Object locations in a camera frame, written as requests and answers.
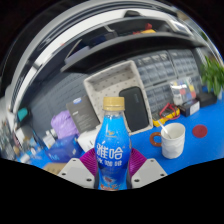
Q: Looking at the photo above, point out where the black zip pouch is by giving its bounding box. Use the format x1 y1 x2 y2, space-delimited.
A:
118 85 150 133

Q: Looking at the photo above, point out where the green potted plant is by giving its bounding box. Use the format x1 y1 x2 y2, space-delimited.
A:
199 56 224 98

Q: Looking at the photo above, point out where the yellow multimeter with leads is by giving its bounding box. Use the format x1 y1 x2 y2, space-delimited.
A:
152 103 181 128

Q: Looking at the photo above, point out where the white carton box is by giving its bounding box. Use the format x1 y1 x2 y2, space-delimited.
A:
76 124 103 153

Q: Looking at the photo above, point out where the cream perforated tray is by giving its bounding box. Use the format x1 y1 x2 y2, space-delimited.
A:
83 59 154 135

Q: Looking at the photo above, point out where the grey small-parts drawer cabinet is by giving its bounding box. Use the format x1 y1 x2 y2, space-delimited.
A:
128 50 178 88
144 81 176 116
168 48 205 84

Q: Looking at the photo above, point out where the white ribbed cup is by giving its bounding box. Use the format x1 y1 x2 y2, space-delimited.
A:
149 122 186 160

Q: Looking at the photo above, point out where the blue plastic pack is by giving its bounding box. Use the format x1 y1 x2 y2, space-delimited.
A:
44 133 84 164

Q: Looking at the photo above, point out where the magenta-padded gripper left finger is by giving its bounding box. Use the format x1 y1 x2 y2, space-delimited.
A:
57 148 100 190

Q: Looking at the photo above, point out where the purple plastic bag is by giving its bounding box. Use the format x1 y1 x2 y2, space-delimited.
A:
50 109 80 140

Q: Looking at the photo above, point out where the flat round red coaster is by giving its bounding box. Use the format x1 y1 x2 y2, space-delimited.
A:
192 124 209 139

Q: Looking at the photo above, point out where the dark grey flat package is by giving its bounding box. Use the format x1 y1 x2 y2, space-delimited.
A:
65 94 101 134

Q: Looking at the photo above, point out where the blue drink bottle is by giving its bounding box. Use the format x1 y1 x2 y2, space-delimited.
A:
94 96 132 192

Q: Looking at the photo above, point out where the small black and white box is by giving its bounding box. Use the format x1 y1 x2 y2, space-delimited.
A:
178 99 201 118

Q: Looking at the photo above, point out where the white stirring spoon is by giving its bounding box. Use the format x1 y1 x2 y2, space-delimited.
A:
157 119 172 139

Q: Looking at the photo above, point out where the clear box of coloured parts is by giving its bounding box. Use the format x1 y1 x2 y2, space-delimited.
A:
169 77 198 106

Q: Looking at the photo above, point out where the brown cardboard box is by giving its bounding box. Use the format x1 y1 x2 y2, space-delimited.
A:
42 162 68 176

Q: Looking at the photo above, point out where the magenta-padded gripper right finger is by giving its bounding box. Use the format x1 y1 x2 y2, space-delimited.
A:
127 147 169 190

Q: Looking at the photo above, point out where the flat black case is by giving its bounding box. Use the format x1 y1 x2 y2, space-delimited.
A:
196 92 218 108

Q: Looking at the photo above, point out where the black shelf unit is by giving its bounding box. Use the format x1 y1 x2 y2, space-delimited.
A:
13 9 208 88

